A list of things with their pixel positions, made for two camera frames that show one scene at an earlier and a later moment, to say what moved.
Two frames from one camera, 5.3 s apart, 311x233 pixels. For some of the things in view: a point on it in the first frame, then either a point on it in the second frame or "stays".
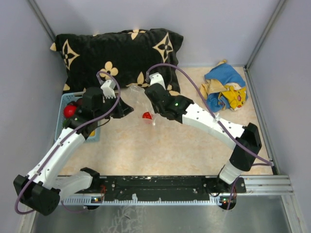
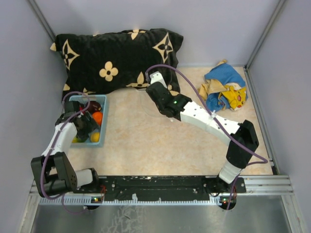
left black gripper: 123,108 to 92,125
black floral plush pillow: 128,57 stays
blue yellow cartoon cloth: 224,88 stays
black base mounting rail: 167,188 stays
